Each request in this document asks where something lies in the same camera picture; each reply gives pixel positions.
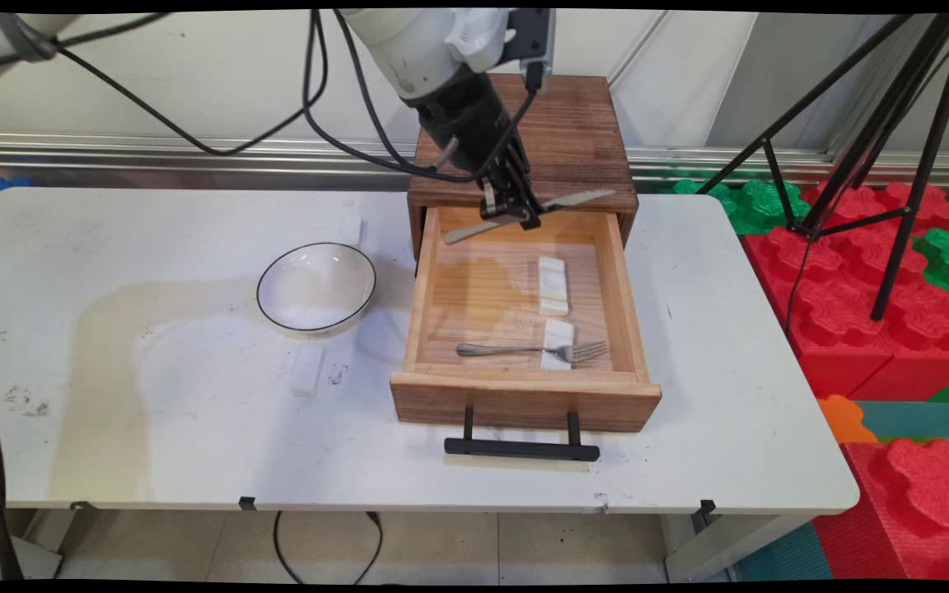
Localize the teal foam mat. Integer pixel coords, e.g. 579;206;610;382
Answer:
853;400;949;441

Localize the dark wooden cabinet box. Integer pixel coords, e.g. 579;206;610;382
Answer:
407;72;640;260

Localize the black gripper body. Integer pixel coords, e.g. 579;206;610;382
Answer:
413;70;537;197

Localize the orange foam piece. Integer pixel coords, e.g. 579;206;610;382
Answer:
818;394;879;446

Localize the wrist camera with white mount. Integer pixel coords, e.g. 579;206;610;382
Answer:
444;10;559;93

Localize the black tripod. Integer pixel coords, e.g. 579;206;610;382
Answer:
695;12;949;322

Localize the light wooden drawer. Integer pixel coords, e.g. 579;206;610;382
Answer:
390;206;663;433

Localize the aluminium wall rail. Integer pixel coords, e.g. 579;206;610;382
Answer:
0;132;949;192

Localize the white bowl with black rim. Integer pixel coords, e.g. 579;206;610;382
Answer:
256;241;377;339

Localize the white metal table leg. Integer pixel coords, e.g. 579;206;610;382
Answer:
662;511;815;582
17;504;101;579

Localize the silver fork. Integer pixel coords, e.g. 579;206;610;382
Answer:
456;340;610;365

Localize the black cable under table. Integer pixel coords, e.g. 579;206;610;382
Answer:
273;511;383;586

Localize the black drawer handle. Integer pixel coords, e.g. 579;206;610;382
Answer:
444;405;601;462

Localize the silver table knife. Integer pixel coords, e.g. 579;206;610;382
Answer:
443;189;617;245

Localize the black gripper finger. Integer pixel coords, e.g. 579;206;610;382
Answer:
480;181;510;223
507;183;544;232

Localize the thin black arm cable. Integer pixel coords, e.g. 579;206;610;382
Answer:
0;10;543;186

